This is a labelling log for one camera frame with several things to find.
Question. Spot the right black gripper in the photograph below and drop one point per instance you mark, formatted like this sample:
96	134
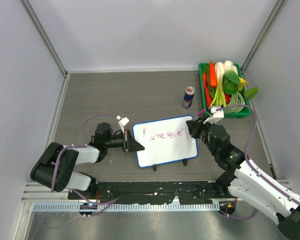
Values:
195	126

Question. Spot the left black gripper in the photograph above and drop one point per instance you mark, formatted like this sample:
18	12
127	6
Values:
129	144

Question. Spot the magenta capped marker pen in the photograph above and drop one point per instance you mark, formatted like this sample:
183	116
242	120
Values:
201	112

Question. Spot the blue framed whiteboard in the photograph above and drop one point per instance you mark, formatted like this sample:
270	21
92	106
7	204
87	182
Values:
164	141

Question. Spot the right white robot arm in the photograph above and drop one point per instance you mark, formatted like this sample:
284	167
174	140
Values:
243	179

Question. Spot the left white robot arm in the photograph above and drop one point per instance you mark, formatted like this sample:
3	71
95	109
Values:
55	167

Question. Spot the blue silver energy drink can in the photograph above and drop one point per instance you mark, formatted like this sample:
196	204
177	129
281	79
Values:
188	97

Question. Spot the small orange toy carrot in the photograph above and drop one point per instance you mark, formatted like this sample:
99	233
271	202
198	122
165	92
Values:
208	99

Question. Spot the pale green toy beans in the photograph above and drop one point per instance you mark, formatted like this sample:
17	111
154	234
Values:
236	99

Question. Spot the green plastic tray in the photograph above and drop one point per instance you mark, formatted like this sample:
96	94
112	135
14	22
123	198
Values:
245	112

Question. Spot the large orange toy carrot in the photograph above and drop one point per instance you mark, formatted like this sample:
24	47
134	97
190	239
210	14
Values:
213	82

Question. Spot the green toy leafy vegetable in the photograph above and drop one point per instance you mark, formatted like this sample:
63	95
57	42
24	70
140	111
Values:
233	84

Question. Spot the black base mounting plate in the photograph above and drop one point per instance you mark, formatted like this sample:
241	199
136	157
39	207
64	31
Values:
157	192

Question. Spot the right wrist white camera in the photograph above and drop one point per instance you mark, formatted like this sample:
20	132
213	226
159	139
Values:
216	115

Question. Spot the wrist white camera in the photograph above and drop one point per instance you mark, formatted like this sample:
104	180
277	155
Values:
122	122
216	115

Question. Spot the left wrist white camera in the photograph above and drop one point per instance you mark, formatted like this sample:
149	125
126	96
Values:
122	122

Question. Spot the white slotted cable duct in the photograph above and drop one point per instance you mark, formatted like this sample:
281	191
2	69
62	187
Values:
83	207

